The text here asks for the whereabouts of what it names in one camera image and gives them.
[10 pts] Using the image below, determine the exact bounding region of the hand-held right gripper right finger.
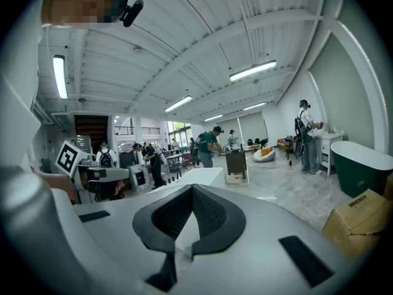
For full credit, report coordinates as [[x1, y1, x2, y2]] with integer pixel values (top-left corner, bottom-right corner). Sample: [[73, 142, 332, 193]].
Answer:
[[192, 183, 247, 256]]

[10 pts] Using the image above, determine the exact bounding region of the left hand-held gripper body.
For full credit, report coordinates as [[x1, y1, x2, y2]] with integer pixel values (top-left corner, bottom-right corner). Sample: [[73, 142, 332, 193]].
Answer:
[[55, 140, 131, 203]]

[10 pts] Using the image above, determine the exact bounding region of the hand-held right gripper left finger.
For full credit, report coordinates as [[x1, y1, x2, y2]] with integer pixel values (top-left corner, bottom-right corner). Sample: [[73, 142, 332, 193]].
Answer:
[[132, 184, 194, 293]]

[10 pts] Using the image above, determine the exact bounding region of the person's left forearm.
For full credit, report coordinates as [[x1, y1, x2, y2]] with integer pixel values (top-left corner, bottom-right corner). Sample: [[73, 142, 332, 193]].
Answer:
[[33, 169, 79, 205]]

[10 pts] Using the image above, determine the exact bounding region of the green and white bathtub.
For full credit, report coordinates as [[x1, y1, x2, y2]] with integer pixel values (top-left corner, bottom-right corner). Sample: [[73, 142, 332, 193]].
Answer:
[[330, 140, 393, 199]]

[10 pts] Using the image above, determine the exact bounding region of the silver ribbed suitcase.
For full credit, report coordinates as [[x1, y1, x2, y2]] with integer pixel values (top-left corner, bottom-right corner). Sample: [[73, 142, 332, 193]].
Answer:
[[75, 135, 92, 155]]

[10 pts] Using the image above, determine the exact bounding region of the brown staircase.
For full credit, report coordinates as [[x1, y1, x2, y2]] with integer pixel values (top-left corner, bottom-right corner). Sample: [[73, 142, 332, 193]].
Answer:
[[74, 115, 109, 153]]

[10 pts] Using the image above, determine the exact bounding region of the white box with red item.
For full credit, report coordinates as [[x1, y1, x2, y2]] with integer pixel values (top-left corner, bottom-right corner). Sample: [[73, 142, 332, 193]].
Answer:
[[225, 172, 246, 184]]

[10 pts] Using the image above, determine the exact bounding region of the ceiling air conditioner vent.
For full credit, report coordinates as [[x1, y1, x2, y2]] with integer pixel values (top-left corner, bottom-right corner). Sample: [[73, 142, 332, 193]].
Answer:
[[32, 101, 55, 125]]

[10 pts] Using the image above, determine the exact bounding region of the brown cabinet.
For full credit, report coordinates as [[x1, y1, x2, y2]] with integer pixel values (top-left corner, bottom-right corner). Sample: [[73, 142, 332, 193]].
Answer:
[[225, 151, 248, 179]]

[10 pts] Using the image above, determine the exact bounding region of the black balcony railing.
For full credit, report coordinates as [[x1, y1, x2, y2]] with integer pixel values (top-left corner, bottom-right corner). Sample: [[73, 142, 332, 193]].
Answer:
[[115, 126, 160, 136]]

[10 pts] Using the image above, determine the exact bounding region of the white round chair orange cushion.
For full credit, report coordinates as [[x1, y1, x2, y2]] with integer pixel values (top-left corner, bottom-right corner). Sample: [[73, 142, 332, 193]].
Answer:
[[253, 146, 276, 163]]

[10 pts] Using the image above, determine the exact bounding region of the orange sofa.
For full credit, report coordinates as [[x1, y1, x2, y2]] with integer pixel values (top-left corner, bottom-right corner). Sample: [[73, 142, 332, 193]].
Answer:
[[277, 138, 297, 152]]

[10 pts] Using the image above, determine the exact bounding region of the large window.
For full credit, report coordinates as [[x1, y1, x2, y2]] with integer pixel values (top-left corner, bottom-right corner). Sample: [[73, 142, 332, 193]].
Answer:
[[167, 121, 193, 147]]

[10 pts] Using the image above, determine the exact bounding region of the grey roller blind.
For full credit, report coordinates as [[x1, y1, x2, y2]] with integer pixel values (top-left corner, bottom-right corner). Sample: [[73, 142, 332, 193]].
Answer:
[[238, 111, 268, 144], [308, 34, 377, 150]]

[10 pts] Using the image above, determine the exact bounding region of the white vanity cabinet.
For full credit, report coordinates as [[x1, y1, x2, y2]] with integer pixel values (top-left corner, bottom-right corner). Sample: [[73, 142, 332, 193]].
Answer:
[[316, 132, 344, 176]]

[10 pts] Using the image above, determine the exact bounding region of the large cardboard box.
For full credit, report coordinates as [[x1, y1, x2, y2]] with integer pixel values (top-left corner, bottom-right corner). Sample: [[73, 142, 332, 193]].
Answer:
[[322, 188, 393, 259]]

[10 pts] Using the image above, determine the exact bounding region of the person's head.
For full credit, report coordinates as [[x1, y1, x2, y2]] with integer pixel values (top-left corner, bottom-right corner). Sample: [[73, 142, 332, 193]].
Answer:
[[42, 0, 123, 30]]

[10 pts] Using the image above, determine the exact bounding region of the black head camera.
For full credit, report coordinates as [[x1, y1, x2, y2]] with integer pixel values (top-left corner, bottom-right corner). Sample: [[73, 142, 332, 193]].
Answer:
[[119, 0, 144, 28]]

